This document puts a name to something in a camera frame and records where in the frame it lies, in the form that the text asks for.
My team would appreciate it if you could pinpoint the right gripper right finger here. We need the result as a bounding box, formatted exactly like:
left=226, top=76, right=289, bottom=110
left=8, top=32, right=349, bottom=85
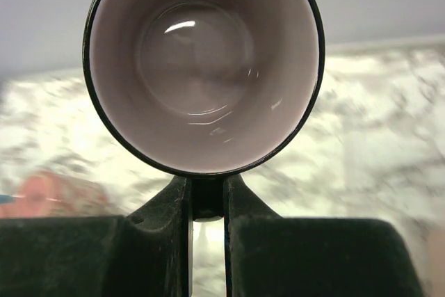
left=222, top=175, right=423, bottom=296

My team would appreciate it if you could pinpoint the purple mug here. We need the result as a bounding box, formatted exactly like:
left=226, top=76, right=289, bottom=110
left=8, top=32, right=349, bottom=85
left=82, top=0, right=325, bottom=176

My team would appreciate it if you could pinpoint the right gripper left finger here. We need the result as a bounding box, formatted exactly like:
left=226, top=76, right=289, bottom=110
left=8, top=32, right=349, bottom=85
left=1, top=177, right=190, bottom=296

